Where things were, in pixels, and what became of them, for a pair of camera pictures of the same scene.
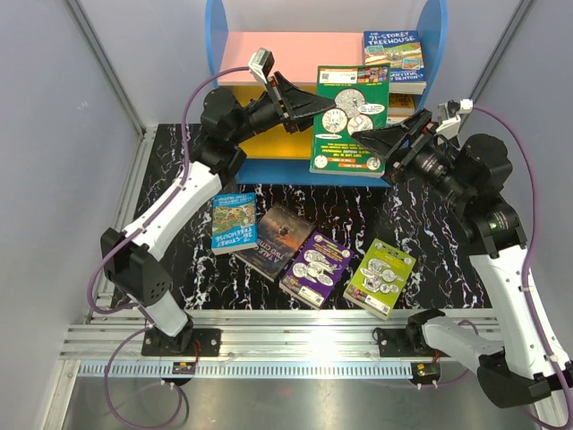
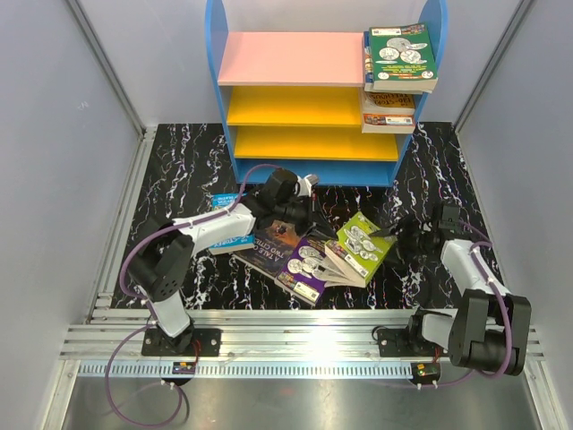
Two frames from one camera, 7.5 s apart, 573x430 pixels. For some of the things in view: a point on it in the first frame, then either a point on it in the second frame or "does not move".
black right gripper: (387, 139) → (407, 225)
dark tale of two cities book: (280, 233) does not move
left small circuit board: (183, 367) does not move
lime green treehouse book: (379, 279) → (356, 254)
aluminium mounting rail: (116, 334) does not move
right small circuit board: (425, 372) does not move
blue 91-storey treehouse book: (402, 50) → (368, 58)
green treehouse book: (360, 93) → (402, 58)
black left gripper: (300, 103) → (314, 222)
